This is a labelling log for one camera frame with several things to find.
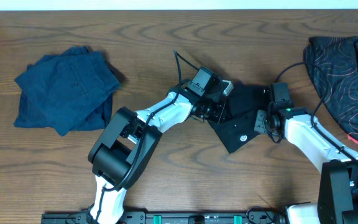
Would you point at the black red patterned garment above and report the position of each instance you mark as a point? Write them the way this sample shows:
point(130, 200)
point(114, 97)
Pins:
point(332, 66)

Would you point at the black Sydro t-shirt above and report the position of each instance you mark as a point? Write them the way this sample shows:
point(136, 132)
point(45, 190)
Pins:
point(236, 127)

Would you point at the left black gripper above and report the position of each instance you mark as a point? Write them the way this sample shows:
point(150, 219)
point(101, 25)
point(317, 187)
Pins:
point(217, 119)

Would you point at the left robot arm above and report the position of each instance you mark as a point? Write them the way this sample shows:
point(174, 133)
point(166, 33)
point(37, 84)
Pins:
point(124, 148)

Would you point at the folded navy blue shorts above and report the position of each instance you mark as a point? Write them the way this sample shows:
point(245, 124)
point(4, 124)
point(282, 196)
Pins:
point(67, 92)

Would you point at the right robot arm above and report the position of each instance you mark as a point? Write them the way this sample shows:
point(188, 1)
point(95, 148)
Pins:
point(336, 163)

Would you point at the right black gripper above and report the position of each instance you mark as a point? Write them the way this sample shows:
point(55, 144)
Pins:
point(259, 126)

